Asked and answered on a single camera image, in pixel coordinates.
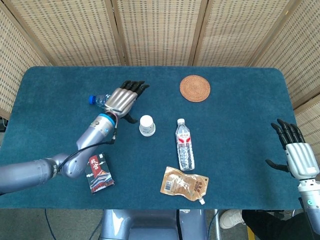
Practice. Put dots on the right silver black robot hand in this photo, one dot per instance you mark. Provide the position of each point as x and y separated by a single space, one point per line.
300 157

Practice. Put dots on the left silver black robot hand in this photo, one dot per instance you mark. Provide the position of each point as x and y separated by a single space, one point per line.
121 100

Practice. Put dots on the blue label drink bottle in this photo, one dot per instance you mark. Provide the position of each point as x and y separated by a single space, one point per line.
100 100

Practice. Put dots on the grey robot base column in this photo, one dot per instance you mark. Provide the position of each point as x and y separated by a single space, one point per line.
150 225

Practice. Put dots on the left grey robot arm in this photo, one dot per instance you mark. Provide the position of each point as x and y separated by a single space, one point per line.
92 135

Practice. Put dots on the white paper cup blue flower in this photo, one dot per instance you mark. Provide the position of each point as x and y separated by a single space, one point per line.
147 125

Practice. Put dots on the black trouser leg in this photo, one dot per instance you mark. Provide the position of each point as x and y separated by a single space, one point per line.
275 225

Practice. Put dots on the round woven rattan coaster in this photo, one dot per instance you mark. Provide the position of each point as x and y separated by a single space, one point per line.
195 88

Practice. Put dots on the teal table cloth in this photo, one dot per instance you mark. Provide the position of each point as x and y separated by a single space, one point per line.
225 150

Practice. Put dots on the dark palace print card box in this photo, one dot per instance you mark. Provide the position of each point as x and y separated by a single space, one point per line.
100 175

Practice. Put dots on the clear water bottle red label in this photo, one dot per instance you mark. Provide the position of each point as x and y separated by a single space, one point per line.
185 150

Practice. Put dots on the white sneaker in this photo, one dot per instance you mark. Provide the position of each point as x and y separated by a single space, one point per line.
231 218

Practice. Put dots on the brown spout drink pouch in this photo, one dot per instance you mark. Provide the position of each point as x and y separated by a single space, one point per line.
182 183

